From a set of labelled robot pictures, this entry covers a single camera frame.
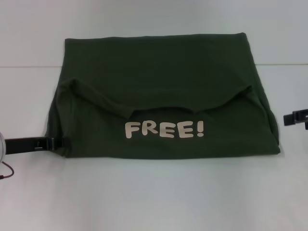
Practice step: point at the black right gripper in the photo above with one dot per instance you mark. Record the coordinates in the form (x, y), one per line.
(302, 118)

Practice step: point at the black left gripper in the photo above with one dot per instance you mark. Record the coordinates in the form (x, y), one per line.
(24, 145)

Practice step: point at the dark green shirt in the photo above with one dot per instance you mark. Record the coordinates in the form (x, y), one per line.
(156, 96)

